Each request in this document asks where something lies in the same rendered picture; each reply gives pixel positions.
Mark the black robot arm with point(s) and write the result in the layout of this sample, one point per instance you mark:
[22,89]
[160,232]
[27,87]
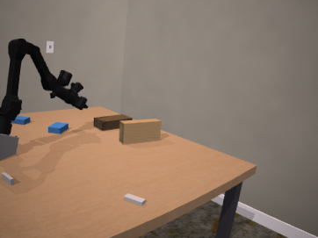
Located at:
[11,105]

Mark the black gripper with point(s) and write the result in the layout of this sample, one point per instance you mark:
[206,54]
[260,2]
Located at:
[72,100]

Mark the blue rectangular block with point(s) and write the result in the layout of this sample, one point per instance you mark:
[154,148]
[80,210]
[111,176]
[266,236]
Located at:
[58,127]
[21,120]

